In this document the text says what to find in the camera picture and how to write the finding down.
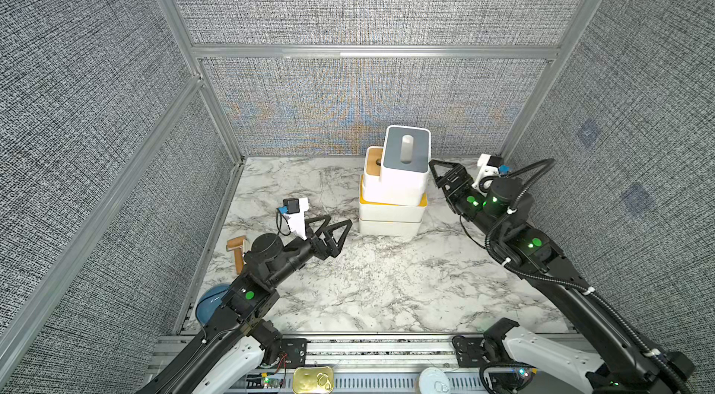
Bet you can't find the yellow lid tissue box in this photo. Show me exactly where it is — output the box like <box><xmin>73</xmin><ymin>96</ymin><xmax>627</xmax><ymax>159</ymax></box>
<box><xmin>359</xmin><ymin>193</ymin><xmax>428</xmax><ymax>222</ymax></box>

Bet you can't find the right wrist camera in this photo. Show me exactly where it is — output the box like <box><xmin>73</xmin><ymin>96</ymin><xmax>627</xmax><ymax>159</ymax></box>
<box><xmin>472</xmin><ymin>154</ymin><xmax>510</xmax><ymax>195</ymax></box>

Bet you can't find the gold sardine tin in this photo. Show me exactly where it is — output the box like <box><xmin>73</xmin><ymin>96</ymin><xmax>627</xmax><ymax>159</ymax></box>
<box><xmin>292</xmin><ymin>366</ymin><xmax>335</xmax><ymax>394</ymax></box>

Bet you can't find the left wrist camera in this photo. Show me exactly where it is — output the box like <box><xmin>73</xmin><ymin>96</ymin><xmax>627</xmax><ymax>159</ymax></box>
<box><xmin>279</xmin><ymin>198</ymin><xmax>310</xmax><ymax>239</ymax></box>

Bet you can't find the wooden block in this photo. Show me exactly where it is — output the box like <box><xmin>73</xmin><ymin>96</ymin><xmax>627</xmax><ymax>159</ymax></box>
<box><xmin>226</xmin><ymin>235</ymin><xmax>251</xmax><ymax>275</ymax></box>

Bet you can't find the blue ceramic bowl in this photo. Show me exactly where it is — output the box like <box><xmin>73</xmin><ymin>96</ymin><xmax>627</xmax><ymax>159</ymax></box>
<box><xmin>195</xmin><ymin>283</ymin><xmax>230</xmax><ymax>326</ymax></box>

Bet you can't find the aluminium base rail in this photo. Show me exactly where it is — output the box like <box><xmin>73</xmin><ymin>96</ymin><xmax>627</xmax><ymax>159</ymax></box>
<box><xmin>150</xmin><ymin>331</ymin><xmax>616</xmax><ymax>394</ymax></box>

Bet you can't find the white round lid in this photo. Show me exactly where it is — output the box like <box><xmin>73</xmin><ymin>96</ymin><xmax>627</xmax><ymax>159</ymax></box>
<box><xmin>416</xmin><ymin>367</ymin><xmax>452</xmax><ymax>394</ymax></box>

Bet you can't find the large bamboo lid tissue box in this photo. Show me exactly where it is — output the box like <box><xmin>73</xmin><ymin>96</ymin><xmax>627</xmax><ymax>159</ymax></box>
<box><xmin>359</xmin><ymin>219</ymin><xmax>422</xmax><ymax>238</ymax></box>

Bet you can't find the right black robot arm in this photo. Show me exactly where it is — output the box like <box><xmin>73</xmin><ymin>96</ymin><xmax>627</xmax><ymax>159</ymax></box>
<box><xmin>429</xmin><ymin>159</ymin><xmax>695</xmax><ymax>393</ymax></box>

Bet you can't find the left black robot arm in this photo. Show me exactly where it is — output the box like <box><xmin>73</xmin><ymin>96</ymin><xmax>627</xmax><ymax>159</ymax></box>
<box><xmin>139</xmin><ymin>215</ymin><xmax>353</xmax><ymax>393</ymax></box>

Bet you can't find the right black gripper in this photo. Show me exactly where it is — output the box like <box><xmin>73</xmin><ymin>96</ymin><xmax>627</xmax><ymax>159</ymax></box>
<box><xmin>436</xmin><ymin>160</ymin><xmax>509</xmax><ymax>249</ymax></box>

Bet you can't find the grey lid tissue box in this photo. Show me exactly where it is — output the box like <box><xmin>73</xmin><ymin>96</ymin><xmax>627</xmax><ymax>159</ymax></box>
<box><xmin>379</xmin><ymin>125</ymin><xmax>431</xmax><ymax>206</ymax></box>

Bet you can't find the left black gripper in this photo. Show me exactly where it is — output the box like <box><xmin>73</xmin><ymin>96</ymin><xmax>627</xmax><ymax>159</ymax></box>
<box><xmin>267</xmin><ymin>214</ymin><xmax>349</xmax><ymax>290</ymax></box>

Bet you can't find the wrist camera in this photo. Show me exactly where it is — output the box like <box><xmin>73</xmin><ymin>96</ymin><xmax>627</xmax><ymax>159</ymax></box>
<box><xmin>279</xmin><ymin>198</ymin><xmax>310</xmax><ymax>239</ymax></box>
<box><xmin>472</xmin><ymin>154</ymin><xmax>510</xmax><ymax>195</ymax></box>

